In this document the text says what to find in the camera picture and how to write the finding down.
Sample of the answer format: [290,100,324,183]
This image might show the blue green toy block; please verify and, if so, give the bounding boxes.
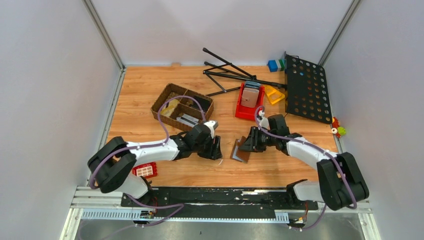
[267,59,286,73]

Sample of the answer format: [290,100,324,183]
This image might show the black perforated metal tray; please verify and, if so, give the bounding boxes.
[284,54,333,124]

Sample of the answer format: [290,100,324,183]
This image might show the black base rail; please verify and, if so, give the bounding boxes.
[71,178,320,223]

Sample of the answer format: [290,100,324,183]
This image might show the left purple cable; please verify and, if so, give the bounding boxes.
[88,95,207,190]

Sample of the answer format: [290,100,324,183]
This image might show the black card in basket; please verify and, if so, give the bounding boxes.
[191,96,212,113]

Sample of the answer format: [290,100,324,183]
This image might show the yellow plastic frame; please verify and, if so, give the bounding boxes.
[264,85,286,105]

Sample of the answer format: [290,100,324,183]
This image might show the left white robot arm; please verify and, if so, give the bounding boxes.
[87,120,222,207]

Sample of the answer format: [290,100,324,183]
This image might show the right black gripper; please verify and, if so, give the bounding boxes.
[239,126,276,153]

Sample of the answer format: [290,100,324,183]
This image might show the red white small tray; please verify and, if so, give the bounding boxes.
[132,162,158,179]

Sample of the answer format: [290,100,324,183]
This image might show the red plastic bin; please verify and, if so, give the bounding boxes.
[234,83,265,121]

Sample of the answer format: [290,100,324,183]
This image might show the black folded tripod stand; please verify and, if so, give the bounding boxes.
[202,47,288,97]

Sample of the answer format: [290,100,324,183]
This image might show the pink wallet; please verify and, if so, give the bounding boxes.
[240,87,259,108]

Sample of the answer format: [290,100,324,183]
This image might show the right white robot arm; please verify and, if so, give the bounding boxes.
[237,114,370,211]

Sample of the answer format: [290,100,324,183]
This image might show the wrist white camera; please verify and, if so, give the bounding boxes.
[203,120,219,139]
[257,110,270,130]

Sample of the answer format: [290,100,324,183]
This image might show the red green toy pieces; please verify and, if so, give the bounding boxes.
[331,117,347,139]

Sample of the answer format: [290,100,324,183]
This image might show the gold card in basket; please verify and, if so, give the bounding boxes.
[160,99,180,117]

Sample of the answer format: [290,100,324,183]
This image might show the woven wicker basket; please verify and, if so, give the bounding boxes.
[150,83,214,131]

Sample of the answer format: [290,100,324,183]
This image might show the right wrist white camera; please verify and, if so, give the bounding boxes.
[257,110,270,130]

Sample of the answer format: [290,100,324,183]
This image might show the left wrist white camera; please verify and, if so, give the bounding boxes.
[203,120,219,139]

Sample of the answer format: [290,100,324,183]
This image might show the silver card in basket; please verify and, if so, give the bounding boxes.
[176,114,200,128]

